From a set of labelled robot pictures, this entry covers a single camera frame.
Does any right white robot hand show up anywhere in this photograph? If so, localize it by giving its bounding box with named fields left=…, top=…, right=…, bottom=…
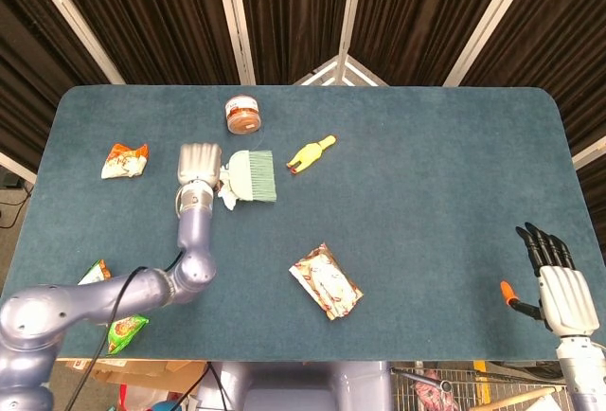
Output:
left=500, top=222, right=599, bottom=338

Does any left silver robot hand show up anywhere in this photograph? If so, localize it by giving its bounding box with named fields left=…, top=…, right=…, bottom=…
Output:
left=174, top=142, right=224, bottom=194

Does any white paper ball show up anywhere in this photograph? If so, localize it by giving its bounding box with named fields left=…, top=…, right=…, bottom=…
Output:
left=217, top=182, right=239, bottom=211

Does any mint green hand brush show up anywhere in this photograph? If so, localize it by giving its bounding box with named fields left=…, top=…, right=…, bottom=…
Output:
left=218, top=149, right=278, bottom=204

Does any clear jar of rubber bands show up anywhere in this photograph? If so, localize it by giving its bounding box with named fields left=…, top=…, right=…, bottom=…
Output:
left=223, top=95, right=263, bottom=135

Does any orange white crumpled snack bag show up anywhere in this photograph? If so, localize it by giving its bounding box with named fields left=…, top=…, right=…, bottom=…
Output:
left=99, top=143, right=151, bottom=180

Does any wooden stick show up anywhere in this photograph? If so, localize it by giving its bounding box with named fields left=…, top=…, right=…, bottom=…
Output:
left=487, top=384, right=567, bottom=410

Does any yellow rubber chicken toy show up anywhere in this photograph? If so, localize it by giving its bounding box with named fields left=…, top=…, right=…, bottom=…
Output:
left=285, top=134, right=339, bottom=175

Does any dark brown curtain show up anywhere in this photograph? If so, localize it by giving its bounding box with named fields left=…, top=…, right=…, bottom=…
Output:
left=0, top=0, right=606, bottom=194

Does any red patterned bag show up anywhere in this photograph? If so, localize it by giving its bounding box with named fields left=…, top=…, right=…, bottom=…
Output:
left=410, top=367, right=460, bottom=411

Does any gold white snack pack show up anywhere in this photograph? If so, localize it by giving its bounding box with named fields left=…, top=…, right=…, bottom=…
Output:
left=288, top=242, right=365, bottom=322

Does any blue felt table cover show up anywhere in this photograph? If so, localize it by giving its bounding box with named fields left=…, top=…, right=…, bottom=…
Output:
left=7, top=84, right=602, bottom=363

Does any green snack bag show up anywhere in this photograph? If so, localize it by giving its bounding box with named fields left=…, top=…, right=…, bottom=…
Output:
left=78, top=259, right=151, bottom=355

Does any brown cardboard box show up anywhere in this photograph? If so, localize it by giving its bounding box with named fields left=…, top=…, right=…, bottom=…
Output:
left=56, top=358, right=205, bottom=396

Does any lavender robot torso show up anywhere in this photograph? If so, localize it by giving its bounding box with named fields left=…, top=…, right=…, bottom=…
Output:
left=196, top=360, right=394, bottom=411

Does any metal wire cart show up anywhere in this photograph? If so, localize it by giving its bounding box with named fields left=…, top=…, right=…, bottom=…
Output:
left=388, top=360, right=577, bottom=411

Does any white triangular frame base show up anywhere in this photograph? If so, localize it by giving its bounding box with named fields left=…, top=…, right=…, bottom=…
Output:
left=293, top=54, right=390, bottom=87

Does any white partition frame post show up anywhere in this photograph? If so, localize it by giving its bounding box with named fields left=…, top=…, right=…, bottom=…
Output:
left=442, top=0, right=544, bottom=88
left=19, top=0, right=127, bottom=86
left=211, top=0, right=258, bottom=86
left=333, top=0, right=368, bottom=86

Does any white partition frame rail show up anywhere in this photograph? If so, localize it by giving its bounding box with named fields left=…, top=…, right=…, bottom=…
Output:
left=0, top=151, right=38, bottom=185
left=571, top=134, right=606, bottom=170

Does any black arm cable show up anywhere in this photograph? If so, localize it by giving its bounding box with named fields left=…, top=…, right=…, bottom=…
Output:
left=65, top=250, right=187, bottom=411

